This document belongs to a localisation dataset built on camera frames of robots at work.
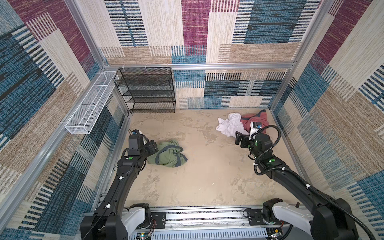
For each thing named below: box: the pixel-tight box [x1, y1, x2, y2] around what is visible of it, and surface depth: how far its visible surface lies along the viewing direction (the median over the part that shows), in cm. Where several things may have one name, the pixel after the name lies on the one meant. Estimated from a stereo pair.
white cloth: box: [216, 112, 250, 138], surface depth 108 cm
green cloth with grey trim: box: [147, 139, 188, 168], surface depth 89 cm
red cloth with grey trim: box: [240, 109, 269, 134], surface depth 110 cm
